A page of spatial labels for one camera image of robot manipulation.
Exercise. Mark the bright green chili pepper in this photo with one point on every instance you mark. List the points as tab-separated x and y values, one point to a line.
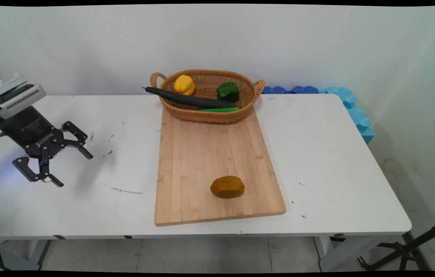
221	110

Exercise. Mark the brown potato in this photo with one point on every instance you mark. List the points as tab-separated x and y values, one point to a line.
227	187

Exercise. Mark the black tripod stand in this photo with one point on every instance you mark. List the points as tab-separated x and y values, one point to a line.
405	250

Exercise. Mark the yellow bell pepper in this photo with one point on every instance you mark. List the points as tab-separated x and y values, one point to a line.
184	84

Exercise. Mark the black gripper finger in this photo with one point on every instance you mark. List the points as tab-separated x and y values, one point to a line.
75	132
29	173

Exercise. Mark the dark blue foam block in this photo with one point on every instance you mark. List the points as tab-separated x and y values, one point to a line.
274	90
305	89

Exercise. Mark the blue foam mats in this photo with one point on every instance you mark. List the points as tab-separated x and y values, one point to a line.
357	115

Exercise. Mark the woven wicker basket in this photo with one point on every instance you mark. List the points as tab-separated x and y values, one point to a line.
209	113

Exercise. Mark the dark green cucumber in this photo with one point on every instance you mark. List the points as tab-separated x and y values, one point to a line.
186	99

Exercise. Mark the green bell pepper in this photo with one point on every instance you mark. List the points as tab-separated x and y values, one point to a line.
228	91

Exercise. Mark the wooden cutting board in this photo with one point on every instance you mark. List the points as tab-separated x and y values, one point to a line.
217	161

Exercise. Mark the white table leg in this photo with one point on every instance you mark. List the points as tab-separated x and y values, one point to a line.
38	252
352	252

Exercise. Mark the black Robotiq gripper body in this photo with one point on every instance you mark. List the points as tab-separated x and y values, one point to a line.
29	129

